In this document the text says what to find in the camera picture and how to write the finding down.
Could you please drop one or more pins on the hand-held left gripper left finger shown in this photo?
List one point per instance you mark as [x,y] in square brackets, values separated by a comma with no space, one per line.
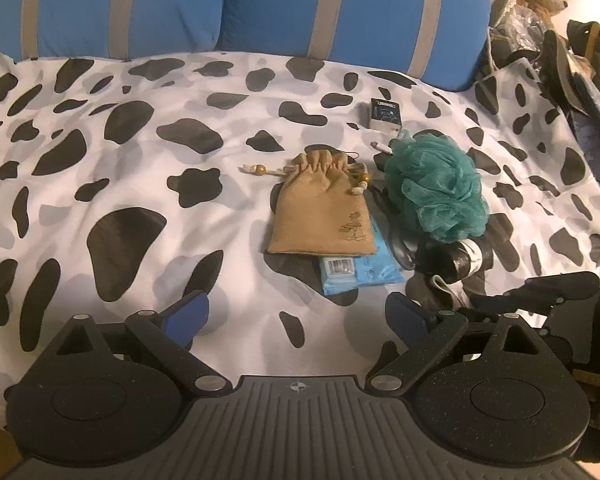
[187,316]

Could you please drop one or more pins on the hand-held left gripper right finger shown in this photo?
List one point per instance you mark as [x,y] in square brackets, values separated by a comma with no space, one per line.
[405,316]

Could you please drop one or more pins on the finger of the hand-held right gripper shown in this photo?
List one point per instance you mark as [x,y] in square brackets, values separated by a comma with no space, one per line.
[510,303]
[565,285]

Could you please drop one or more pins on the blue tissue packet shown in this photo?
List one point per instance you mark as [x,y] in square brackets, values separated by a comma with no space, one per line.
[360,270]

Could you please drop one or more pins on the teal mesh bath loofah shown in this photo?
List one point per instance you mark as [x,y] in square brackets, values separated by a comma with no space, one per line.
[435,185]

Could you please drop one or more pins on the cow print blanket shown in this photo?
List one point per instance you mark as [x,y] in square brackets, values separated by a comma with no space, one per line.
[130,185]

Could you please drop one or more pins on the blue cloth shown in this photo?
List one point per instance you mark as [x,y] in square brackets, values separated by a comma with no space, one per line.
[597,140]

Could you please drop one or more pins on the small black and white box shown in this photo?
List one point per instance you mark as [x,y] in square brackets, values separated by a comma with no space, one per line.
[386,114]

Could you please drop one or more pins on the clear plastic bag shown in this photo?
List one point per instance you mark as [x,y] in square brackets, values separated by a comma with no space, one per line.
[520,30]

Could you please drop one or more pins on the blue pillow with grey stripes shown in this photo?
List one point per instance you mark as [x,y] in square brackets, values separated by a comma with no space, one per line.
[360,10]
[105,5]

